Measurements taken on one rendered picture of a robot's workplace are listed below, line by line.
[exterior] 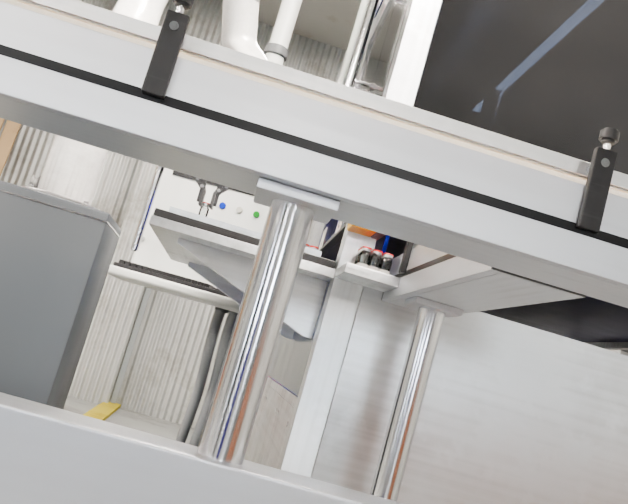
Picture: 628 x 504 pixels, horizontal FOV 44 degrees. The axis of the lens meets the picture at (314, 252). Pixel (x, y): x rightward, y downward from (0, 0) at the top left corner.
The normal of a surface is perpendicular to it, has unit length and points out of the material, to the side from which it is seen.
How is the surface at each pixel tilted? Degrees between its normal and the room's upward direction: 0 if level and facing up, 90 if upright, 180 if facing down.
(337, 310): 90
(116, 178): 90
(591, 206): 90
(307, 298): 90
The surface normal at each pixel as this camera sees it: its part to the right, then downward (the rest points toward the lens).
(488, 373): 0.11, -0.11
